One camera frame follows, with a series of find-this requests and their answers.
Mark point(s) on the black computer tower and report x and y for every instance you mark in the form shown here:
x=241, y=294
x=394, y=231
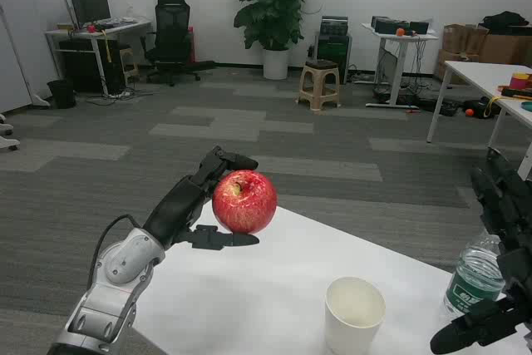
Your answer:
x=332, y=55

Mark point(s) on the small wooden stool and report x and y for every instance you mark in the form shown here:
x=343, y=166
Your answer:
x=128, y=52

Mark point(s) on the black stacked equipment cases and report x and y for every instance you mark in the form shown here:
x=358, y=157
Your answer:
x=333, y=26

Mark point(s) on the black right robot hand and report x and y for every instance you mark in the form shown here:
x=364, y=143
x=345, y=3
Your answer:
x=513, y=213

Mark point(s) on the black office chair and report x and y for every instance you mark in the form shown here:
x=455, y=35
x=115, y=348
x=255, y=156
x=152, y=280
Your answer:
x=172, y=22

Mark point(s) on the black computer monitor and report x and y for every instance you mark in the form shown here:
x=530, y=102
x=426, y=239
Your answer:
x=89, y=6

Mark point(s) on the white paper cup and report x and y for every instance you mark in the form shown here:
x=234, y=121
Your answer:
x=353, y=330

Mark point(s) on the large cardboard box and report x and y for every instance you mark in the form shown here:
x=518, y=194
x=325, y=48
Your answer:
x=507, y=49

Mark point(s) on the white partition panel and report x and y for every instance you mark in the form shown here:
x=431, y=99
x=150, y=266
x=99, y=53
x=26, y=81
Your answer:
x=10, y=76

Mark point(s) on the open cardboard box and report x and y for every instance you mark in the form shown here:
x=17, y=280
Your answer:
x=457, y=39

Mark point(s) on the black bag on boxes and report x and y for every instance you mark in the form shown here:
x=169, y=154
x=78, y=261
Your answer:
x=505, y=19

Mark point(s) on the white plant pot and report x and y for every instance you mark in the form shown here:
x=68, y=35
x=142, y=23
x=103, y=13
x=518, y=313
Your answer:
x=276, y=64

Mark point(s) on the orange ball on desk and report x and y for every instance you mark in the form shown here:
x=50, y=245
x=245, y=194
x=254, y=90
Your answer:
x=400, y=32

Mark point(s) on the white work table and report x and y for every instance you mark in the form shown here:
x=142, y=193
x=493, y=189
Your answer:
x=469, y=72

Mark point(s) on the white standing desk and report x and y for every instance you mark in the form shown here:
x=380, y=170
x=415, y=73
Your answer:
x=397, y=68

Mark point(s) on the black cabinet under desk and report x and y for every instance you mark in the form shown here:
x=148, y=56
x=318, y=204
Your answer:
x=79, y=64

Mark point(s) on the pink and yellow cup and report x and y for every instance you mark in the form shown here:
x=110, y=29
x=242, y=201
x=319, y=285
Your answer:
x=519, y=82

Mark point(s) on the black devices on desk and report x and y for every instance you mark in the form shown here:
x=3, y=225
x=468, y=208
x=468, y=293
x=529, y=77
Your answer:
x=390, y=24

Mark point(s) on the white desk with monitor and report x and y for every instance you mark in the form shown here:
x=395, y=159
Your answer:
x=120, y=27

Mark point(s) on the black trash bin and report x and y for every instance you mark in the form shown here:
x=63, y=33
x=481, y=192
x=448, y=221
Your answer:
x=61, y=93

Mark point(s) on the white chair base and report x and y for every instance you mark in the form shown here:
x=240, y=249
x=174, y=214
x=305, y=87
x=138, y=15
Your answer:
x=6, y=141

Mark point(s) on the clear green-label water bottle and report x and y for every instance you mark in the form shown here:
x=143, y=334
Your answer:
x=469, y=288

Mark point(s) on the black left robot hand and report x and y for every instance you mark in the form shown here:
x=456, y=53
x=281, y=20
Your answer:
x=174, y=209

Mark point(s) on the black flat tool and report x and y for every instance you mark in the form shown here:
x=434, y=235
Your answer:
x=515, y=93

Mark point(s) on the low cardboard box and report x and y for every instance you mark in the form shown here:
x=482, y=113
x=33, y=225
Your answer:
x=446, y=60

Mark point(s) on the small red desk item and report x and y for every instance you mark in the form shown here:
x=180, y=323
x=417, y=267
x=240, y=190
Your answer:
x=91, y=28

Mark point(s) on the beige plastic stool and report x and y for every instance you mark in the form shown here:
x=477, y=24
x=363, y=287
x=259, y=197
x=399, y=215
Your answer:
x=319, y=69

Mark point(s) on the yellow hanging strip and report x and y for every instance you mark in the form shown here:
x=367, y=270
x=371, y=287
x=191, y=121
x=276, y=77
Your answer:
x=107, y=45

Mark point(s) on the red apple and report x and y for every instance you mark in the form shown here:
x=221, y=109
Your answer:
x=245, y=203

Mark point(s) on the teal plate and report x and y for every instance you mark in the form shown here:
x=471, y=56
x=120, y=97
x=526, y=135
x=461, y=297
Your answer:
x=528, y=106

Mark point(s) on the orange ball on floor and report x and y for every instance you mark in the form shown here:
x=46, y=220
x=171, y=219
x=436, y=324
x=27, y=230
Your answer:
x=469, y=112

